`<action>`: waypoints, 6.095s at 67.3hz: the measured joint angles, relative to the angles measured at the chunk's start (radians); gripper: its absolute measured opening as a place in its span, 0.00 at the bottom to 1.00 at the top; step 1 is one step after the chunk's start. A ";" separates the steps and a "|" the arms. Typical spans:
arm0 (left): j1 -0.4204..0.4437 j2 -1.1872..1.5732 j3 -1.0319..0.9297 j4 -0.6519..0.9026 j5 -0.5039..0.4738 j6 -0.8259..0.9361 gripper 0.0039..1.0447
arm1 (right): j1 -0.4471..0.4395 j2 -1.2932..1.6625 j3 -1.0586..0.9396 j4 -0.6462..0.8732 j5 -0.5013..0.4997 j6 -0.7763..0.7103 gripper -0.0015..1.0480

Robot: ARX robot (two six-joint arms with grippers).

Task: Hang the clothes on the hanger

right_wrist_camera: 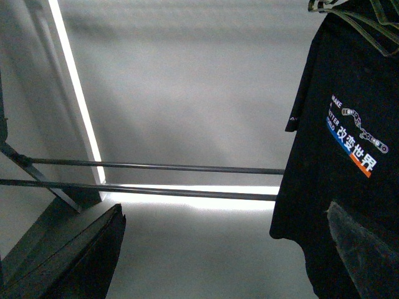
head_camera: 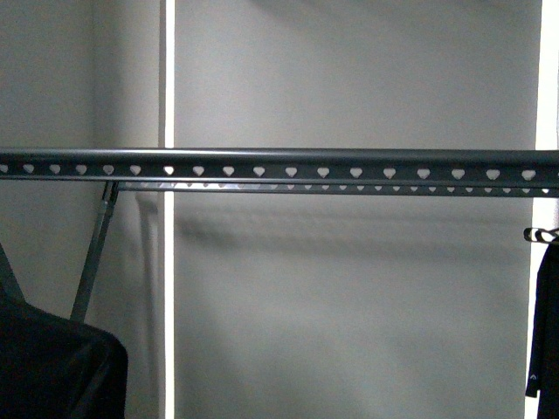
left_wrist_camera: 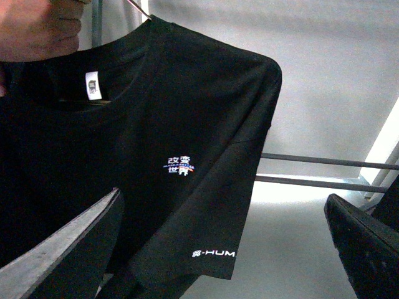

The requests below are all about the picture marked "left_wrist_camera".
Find grey flat left gripper left finger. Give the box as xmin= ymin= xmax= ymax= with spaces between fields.
xmin=1 ymin=188 xmax=121 ymax=298

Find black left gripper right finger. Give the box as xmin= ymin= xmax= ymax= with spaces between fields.
xmin=324 ymin=194 xmax=398 ymax=298

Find black printed t-shirt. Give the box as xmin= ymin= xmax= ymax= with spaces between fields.
xmin=1 ymin=16 xmax=282 ymax=298

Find thin metal clothes hanger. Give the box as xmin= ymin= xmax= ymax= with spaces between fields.
xmin=127 ymin=0 xmax=152 ymax=20

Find bare human hand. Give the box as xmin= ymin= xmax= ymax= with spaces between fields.
xmin=1 ymin=0 xmax=90 ymax=62

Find grey metal frame bars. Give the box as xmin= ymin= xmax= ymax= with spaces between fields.
xmin=256 ymin=153 xmax=398 ymax=193

